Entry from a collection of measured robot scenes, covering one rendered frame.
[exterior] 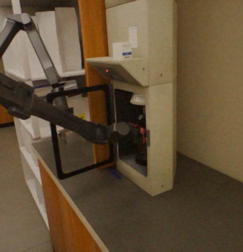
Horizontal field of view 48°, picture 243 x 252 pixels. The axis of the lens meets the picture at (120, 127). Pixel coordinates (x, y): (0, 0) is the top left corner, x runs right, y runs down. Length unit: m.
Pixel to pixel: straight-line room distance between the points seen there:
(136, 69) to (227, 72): 0.49
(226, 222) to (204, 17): 0.90
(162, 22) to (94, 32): 0.38
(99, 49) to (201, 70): 0.51
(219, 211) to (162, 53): 0.63
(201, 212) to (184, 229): 0.13
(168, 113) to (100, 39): 0.49
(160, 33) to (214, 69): 0.42
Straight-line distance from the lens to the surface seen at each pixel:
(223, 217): 1.12
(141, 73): 1.01
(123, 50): 1.03
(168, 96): 1.09
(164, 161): 1.17
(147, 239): 0.99
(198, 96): 1.47
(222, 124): 1.39
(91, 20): 1.32
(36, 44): 1.46
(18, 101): 0.90
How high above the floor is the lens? 1.58
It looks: 18 degrees down
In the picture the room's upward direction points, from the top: 4 degrees counter-clockwise
